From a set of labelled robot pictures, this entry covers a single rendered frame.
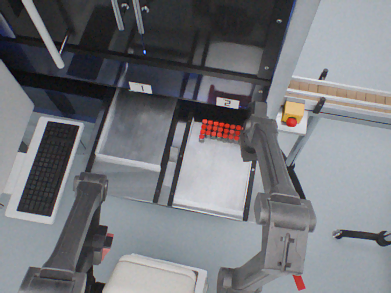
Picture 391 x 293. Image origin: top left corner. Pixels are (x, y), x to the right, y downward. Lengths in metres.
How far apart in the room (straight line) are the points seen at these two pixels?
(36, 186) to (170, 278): 0.87
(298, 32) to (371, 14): 2.23
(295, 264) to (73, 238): 0.45
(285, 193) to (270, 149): 0.17
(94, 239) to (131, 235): 1.30
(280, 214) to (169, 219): 1.71
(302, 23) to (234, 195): 0.70
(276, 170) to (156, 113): 0.90
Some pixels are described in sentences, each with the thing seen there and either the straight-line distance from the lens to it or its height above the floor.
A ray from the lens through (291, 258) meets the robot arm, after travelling 0.81.
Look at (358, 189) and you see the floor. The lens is 2.69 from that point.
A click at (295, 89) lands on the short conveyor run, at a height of 0.97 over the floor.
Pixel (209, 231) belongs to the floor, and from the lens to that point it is 2.44.
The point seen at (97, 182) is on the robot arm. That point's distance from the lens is 1.11.
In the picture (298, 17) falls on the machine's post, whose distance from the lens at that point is 1.17.
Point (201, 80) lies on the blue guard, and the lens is 1.48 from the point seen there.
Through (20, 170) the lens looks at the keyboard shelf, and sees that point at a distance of 1.84.
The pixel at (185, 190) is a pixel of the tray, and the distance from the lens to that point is 1.58.
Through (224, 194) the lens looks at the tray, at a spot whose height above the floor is 0.88.
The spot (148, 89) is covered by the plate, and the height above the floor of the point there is 1.02.
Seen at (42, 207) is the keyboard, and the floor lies 0.83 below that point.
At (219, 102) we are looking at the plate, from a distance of 1.58.
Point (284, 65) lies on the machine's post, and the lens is 1.34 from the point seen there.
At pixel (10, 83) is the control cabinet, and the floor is 1.04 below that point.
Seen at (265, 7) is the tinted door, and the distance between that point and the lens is 1.17.
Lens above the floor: 2.39
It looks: 67 degrees down
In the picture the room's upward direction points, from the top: 1 degrees counter-clockwise
